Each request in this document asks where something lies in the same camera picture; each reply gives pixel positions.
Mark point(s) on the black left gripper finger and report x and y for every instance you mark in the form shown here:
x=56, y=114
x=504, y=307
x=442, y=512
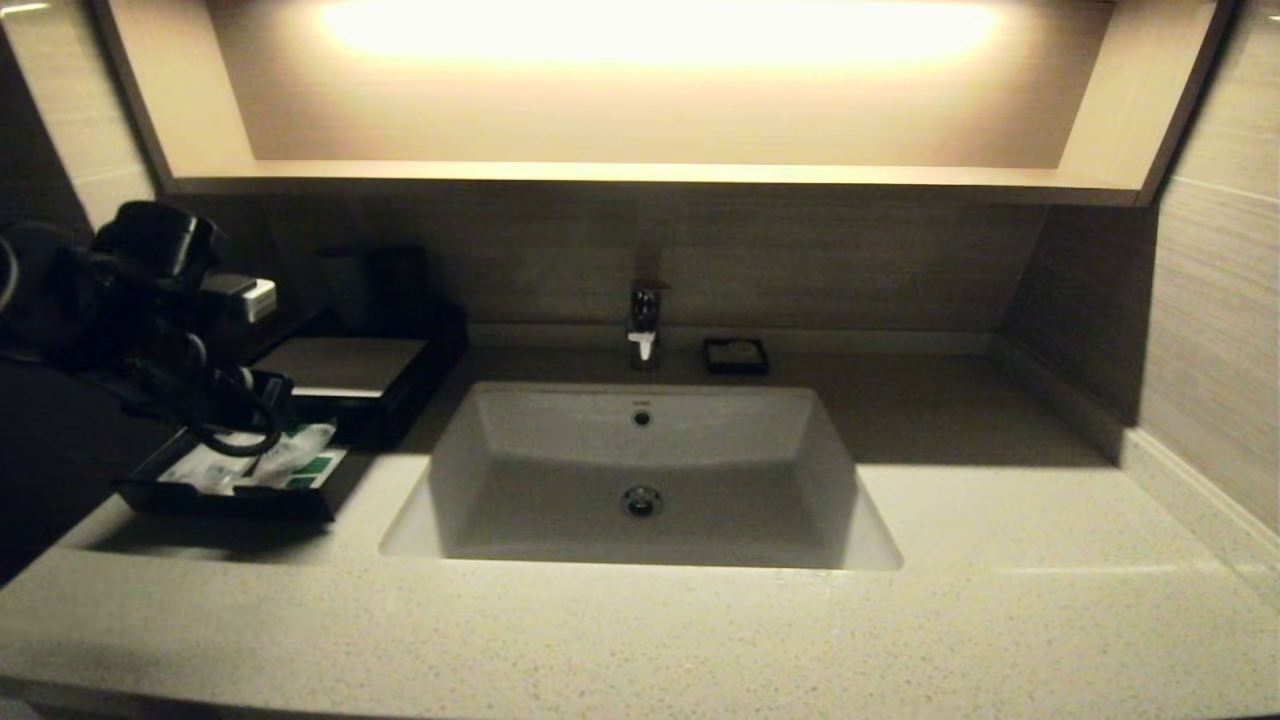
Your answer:
x=272, y=388
x=238, y=420

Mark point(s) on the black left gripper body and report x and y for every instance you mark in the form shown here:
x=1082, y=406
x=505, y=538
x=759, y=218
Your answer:
x=190, y=375

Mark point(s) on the small white green-label packet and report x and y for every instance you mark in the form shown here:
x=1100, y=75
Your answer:
x=300, y=445

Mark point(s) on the black amenity drawer box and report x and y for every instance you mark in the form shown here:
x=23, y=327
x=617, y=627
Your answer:
x=220, y=505

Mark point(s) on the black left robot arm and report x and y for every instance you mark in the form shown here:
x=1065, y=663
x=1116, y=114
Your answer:
x=50, y=290

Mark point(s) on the black rectangular box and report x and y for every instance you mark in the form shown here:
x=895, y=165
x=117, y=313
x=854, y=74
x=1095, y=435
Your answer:
x=340, y=370

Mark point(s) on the grey cup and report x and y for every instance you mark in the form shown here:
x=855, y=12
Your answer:
x=350, y=290

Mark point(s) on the black cup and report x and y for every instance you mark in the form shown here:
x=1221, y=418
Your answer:
x=405, y=290

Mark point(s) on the white ceramic sink basin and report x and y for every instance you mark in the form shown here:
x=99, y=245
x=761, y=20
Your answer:
x=560, y=520

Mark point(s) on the chrome faucet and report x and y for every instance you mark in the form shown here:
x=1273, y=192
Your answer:
x=646, y=320

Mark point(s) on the chrome sink drain plug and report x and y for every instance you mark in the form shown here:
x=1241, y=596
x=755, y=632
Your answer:
x=642, y=502

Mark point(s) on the small black soap dish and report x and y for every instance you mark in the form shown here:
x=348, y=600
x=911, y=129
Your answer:
x=712, y=368

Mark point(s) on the pale soap bar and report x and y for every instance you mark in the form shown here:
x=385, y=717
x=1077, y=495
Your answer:
x=737, y=351

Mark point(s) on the warm light strip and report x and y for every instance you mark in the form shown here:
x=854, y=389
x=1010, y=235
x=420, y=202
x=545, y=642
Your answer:
x=660, y=30

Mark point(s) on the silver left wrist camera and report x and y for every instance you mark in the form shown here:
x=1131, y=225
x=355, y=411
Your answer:
x=245, y=298

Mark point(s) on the wooden wall niche shelf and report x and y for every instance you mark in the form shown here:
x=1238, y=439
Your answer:
x=180, y=100

